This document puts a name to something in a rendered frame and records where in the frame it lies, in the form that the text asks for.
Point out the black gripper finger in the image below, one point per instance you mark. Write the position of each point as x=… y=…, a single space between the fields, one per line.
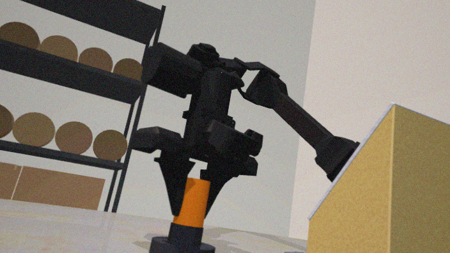
x=217 y=180
x=175 y=172

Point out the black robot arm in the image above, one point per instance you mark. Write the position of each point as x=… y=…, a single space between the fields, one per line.
x=208 y=77

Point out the orange knob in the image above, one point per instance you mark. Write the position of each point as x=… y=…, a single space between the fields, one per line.
x=194 y=203

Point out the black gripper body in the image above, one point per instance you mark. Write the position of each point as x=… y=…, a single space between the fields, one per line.
x=172 y=144

